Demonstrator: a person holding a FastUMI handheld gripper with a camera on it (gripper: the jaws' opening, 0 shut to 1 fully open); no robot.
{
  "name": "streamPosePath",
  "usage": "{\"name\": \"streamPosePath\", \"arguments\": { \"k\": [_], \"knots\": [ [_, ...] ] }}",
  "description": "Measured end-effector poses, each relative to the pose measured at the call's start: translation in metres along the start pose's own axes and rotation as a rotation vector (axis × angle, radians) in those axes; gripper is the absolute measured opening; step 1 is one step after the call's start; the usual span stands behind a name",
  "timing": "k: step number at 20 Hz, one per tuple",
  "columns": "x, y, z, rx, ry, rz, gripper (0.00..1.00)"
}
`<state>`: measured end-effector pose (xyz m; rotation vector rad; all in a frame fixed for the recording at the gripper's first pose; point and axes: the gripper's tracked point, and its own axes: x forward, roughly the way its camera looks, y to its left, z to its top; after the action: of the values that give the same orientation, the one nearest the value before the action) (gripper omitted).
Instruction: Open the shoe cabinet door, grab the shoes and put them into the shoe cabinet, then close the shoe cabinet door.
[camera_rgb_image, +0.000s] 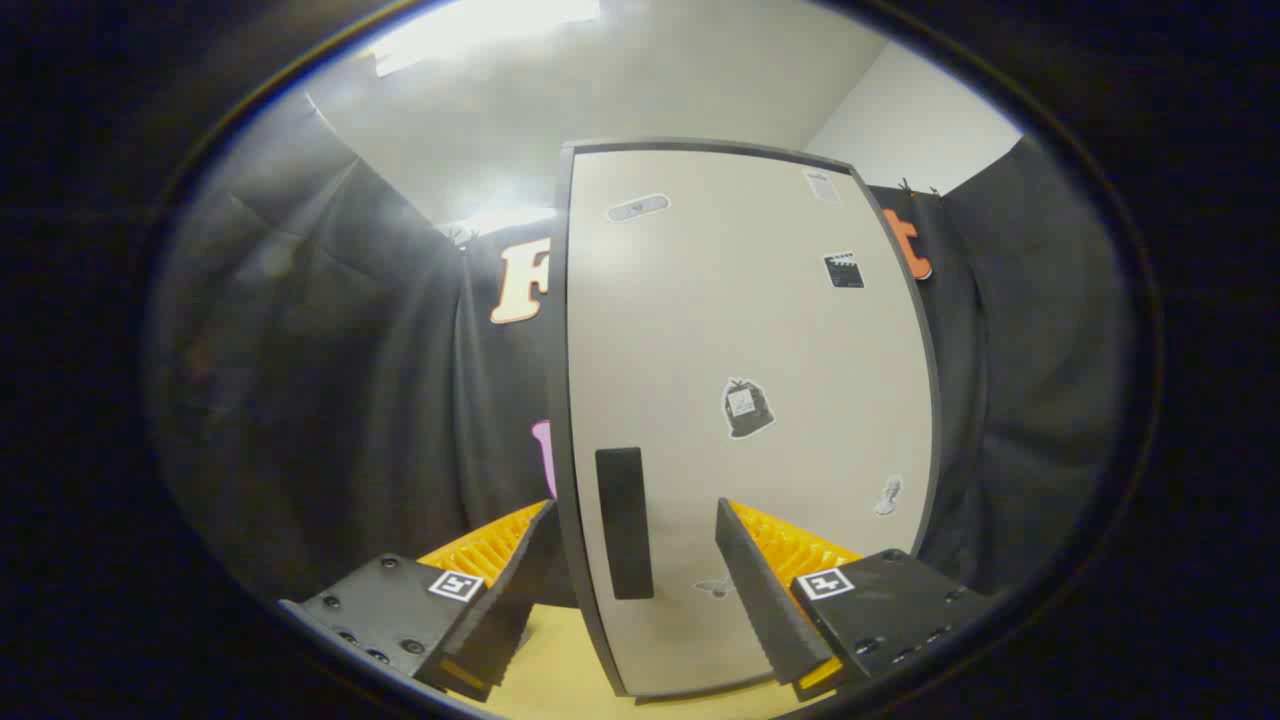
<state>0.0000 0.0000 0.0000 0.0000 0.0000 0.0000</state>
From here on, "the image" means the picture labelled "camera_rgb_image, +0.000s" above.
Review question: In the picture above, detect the black door handle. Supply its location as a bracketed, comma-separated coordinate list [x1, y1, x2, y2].
[595, 447, 655, 601]

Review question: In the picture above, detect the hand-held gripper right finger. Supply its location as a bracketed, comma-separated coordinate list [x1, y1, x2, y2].
[714, 497, 996, 703]

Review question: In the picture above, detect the grey shoe cabinet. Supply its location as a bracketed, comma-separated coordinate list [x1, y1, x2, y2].
[548, 138, 943, 698]

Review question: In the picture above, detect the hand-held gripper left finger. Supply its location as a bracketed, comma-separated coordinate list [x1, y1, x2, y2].
[278, 498, 561, 703]

